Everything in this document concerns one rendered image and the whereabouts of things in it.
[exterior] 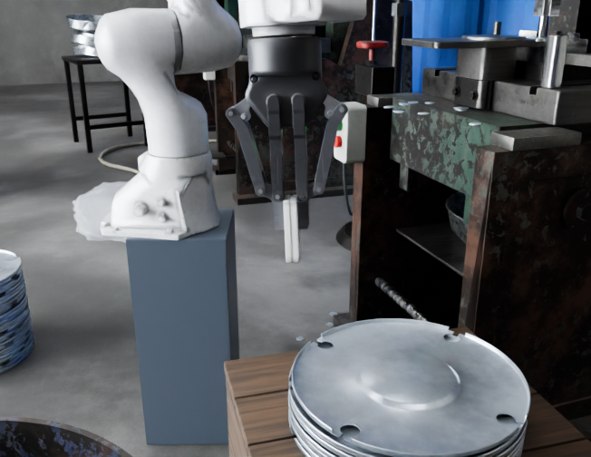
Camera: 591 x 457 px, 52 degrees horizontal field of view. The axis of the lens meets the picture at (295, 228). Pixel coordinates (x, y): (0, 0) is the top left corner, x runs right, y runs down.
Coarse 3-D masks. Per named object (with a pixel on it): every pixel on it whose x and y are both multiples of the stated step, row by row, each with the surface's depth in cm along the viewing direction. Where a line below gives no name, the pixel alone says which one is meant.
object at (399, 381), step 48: (336, 336) 86; (384, 336) 86; (432, 336) 86; (336, 384) 75; (384, 384) 74; (432, 384) 74; (480, 384) 75; (336, 432) 66; (384, 432) 66; (432, 432) 66; (480, 432) 66
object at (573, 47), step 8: (568, 40) 118; (584, 40) 120; (520, 48) 125; (528, 48) 123; (536, 48) 121; (544, 48) 119; (568, 48) 119; (576, 48) 120; (584, 48) 120; (520, 56) 126; (528, 56) 123; (536, 56) 121
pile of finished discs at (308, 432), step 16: (448, 336) 87; (288, 400) 75; (288, 416) 76; (304, 416) 69; (512, 416) 70; (304, 432) 69; (320, 432) 67; (352, 432) 68; (304, 448) 72; (320, 448) 67; (336, 448) 66; (352, 448) 65; (496, 448) 65; (512, 448) 66
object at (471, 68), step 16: (432, 48) 111; (448, 48) 111; (464, 48) 122; (480, 48) 117; (496, 48) 116; (512, 48) 118; (464, 64) 123; (480, 64) 118; (496, 64) 118; (512, 64) 119; (464, 80) 123; (480, 80) 118; (464, 96) 124; (480, 96) 119
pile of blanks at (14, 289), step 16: (0, 288) 143; (16, 288) 149; (0, 304) 144; (16, 304) 150; (0, 320) 145; (16, 320) 150; (0, 336) 146; (16, 336) 150; (32, 336) 159; (0, 352) 146; (16, 352) 151; (0, 368) 148
